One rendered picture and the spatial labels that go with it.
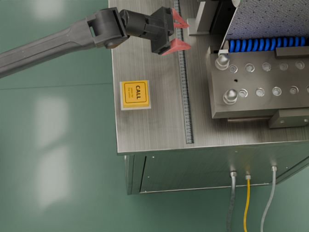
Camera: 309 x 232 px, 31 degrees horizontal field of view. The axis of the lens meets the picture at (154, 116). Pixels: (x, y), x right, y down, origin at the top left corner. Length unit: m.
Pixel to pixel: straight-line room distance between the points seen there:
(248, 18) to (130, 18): 0.29
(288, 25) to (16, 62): 0.68
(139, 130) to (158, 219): 0.92
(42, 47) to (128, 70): 0.36
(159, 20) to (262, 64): 0.30
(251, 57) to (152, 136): 0.34
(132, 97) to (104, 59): 1.05
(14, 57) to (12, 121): 1.23
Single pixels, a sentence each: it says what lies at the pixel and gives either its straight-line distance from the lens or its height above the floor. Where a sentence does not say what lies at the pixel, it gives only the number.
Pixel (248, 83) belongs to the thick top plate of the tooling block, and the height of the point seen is 1.03.
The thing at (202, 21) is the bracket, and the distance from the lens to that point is 1.57.
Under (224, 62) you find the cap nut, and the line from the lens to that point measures 1.43.
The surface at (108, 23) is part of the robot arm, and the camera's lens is 1.29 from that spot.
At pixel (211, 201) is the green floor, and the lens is 2.42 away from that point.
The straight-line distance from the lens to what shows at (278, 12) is 1.39.
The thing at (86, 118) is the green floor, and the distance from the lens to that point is 2.48.
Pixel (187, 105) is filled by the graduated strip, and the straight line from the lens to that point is 1.56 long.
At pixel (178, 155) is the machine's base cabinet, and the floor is 0.80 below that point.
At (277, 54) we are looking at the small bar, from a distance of 1.49.
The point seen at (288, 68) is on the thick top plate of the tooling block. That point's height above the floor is 1.03.
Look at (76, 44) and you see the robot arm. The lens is 1.29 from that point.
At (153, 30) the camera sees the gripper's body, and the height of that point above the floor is 1.14.
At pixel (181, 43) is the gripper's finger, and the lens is 1.40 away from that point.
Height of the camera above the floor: 2.38
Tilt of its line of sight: 73 degrees down
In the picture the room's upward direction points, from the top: 10 degrees clockwise
